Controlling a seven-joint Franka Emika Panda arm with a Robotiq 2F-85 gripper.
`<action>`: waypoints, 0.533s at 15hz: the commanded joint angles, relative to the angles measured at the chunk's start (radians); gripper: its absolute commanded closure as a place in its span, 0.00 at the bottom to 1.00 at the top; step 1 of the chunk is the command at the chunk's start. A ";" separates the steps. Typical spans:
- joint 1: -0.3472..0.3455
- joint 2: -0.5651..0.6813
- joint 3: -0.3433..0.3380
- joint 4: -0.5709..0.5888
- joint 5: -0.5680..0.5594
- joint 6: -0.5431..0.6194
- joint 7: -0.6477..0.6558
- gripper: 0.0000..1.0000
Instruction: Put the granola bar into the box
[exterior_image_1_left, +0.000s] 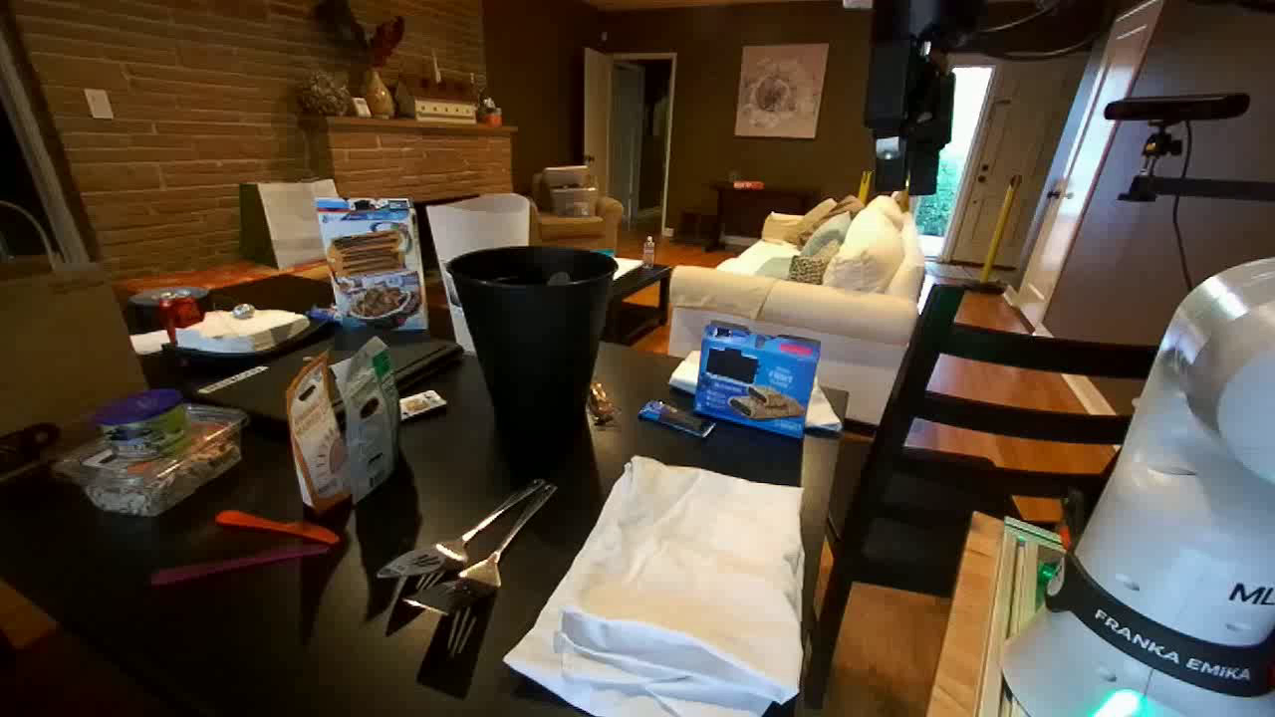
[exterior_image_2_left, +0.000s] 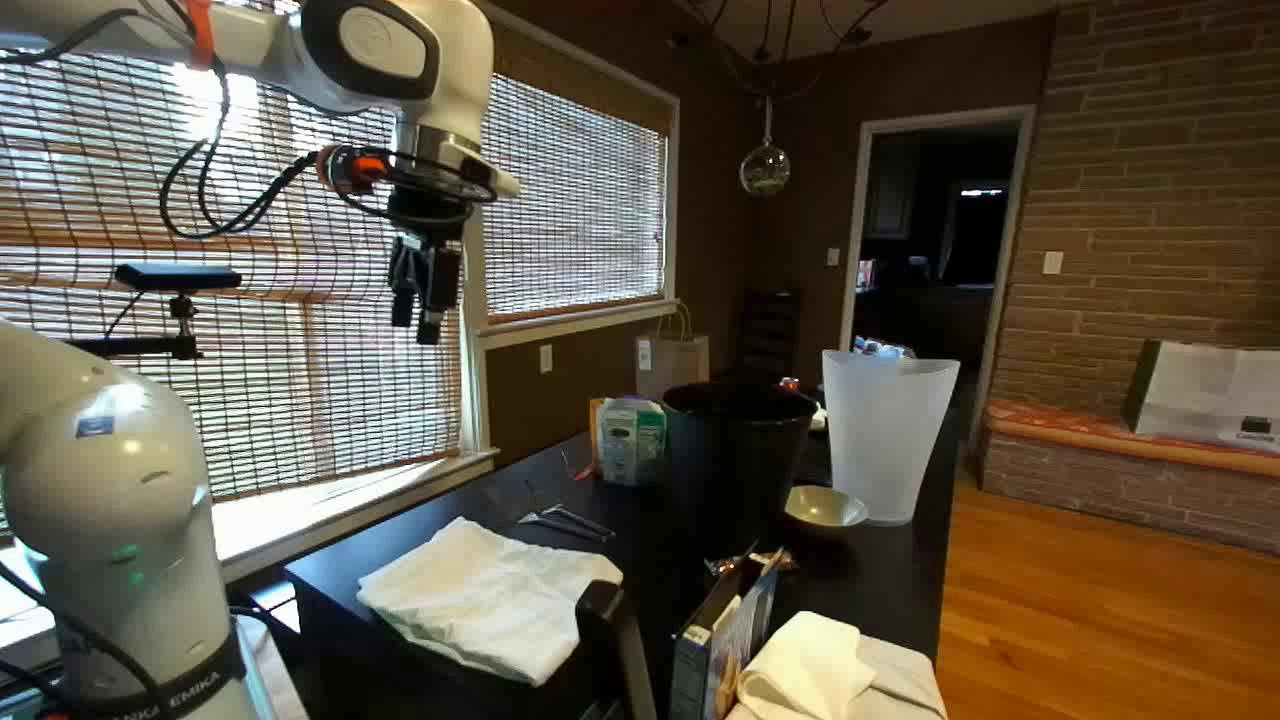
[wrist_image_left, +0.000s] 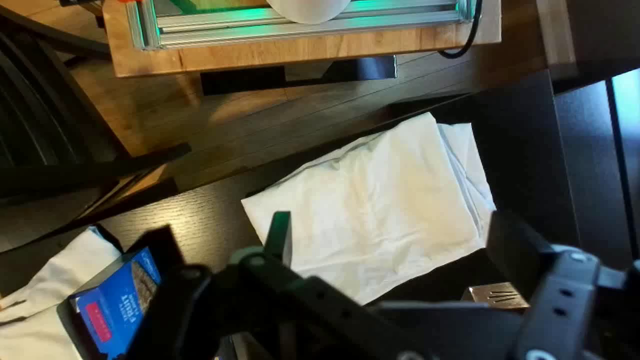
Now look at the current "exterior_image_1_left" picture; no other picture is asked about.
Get white brown snack bag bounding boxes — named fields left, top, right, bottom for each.
left=277, top=350, right=357, bottom=517

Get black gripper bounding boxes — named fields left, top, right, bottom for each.
left=863, top=0, right=961, bottom=200

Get white sofa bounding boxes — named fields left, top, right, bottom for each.
left=664, top=194, right=929, bottom=432

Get orange stick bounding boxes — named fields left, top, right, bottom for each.
left=211, top=508, right=348, bottom=552

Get blue fruit bar box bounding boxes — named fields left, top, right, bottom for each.
left=688, top=318, right=826, bottom=441

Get white sofa pillow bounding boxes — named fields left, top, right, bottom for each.
left=819, top=194, right=913, bottom=298

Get dark console table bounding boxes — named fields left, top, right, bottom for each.
left=709, top=177, right=828, bottom=250

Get dark red stick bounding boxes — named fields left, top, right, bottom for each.
left=146, top=538, right=336, bottom=591

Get black camera on stand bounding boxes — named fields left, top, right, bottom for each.
left=1101, top=91, right=1275, bottom=212

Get yellow stick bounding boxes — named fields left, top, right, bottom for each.
left=977, top=172, right=1028, bottom=289

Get mantle ornaments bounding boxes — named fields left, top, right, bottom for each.
left=393, top=52, right=510, bottom=131

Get wooden crate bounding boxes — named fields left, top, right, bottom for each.
left=929, top=512, right=1073, bottom=717

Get black trash bin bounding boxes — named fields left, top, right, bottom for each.
left=446, top=245, right=620, bottom=469

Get grey snack bag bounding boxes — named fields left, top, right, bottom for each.
left=329, top=335, right=406, bottom=508

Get white plastic bag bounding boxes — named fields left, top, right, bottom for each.
left=502, top=453, right=810, bottom=717

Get dark coffee table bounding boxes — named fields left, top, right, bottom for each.
left=603, top=254, right=673, bottom=350

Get small white packet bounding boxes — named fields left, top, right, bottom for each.
left=393, top=388, right=448, bottom=427

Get framed wall picture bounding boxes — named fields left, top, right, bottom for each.
left=727, top=40, right=834, bottom=145

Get clear plastic food container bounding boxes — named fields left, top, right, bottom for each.
left=51, top=403, right=249, bottom=522

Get green sofa pillow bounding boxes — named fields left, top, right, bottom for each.
left=787, top=212, right=851, bottom=289

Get vase with dried flowers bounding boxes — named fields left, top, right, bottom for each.
left=310, top=0, right=411, bottom=125

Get upright cereal box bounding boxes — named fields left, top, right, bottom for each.
left=314, top=194, right=430, bottom=331

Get tan armchair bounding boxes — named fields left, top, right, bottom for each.
left=528, top=160, right=628, bottom=254

